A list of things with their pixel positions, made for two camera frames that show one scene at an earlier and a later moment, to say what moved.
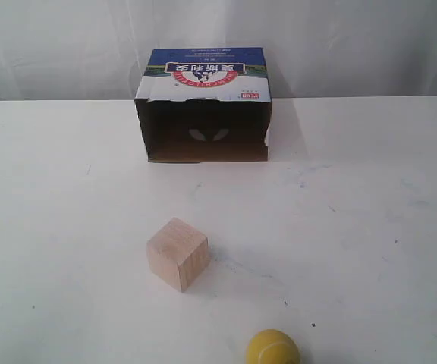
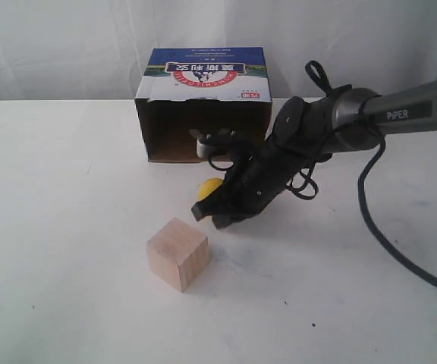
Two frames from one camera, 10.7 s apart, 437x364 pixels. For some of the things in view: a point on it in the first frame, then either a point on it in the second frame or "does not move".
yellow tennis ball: x=272 y=346 → x=207 y=187
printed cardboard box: x=205 y=105 does not move
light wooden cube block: x=178 y=254 does not move
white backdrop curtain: x=88 y=50 does not move
